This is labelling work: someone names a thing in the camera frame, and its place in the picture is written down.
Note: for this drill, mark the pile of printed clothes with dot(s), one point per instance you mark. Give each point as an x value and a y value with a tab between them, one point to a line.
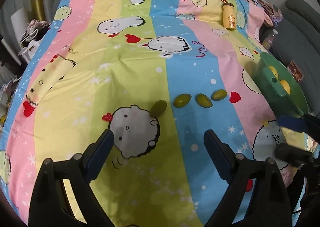
31	39

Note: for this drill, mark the yellow bottle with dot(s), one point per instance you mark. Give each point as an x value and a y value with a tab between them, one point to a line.
229	15

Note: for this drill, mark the red snack packet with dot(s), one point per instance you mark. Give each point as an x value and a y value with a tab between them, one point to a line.
295	69

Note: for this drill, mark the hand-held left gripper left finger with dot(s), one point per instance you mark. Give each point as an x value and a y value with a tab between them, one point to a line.
102	148

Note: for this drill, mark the grey sofa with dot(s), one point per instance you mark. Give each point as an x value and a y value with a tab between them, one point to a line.
300	36

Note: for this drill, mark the yellow orange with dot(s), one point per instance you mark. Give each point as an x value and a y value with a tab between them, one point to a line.
285	86

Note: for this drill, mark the small green fruit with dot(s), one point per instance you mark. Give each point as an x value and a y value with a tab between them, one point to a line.
219	95
203	100
182	100
158	108

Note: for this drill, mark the green plastic bowl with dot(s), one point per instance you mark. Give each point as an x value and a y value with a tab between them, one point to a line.
292	101

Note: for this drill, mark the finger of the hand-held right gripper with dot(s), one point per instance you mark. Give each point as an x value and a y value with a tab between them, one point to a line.
290	153
292	121

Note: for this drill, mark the striped cartoon printed blanket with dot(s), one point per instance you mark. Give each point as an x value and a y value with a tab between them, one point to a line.
112	66

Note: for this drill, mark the small box on sofa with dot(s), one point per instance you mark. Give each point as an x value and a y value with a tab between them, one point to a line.
269	39

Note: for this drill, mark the yellow lemon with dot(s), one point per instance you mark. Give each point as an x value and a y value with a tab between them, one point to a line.
273	71

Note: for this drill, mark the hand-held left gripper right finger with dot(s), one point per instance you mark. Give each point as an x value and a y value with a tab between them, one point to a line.
217	154

